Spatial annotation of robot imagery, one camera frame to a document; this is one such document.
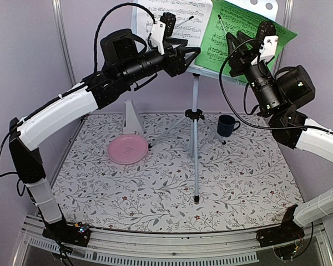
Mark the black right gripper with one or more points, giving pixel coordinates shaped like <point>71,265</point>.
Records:
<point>238,60</point>

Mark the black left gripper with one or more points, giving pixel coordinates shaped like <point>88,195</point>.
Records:
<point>173,67</point>

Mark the green sheet music page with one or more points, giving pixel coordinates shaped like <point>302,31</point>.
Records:
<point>234,17</point>

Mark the white sheet music page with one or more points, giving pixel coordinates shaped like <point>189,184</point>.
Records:
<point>192,17</point>

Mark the light blue music stand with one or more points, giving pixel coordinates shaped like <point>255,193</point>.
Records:
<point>194,114</point>

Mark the white metronome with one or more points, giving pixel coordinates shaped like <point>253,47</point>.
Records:
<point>132,123</point>

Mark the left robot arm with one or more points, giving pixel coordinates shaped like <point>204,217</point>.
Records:
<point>124,66</point>

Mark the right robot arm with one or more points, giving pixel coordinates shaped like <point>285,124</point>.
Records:
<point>279,95</point>

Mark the dark blue ceramic mug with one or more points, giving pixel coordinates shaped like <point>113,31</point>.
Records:
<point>227,125</point>

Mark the pink plastic plate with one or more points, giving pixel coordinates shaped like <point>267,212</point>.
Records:
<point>127,149</point>

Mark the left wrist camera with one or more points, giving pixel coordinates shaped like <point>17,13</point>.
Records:
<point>160,30</point>

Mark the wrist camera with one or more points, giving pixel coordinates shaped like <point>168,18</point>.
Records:
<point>269,41</point>
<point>160,30</point>

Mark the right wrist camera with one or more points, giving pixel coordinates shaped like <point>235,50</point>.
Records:
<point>269,41</point>

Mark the left aluminium frame post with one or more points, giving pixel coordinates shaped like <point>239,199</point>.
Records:
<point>59,23</point>

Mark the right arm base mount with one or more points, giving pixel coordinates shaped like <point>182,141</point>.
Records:
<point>287,231</point>

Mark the front aluminium rail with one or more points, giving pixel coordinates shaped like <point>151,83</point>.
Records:
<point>118,247</point>

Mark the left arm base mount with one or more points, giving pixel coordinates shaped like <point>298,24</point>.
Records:
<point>69,232</point>

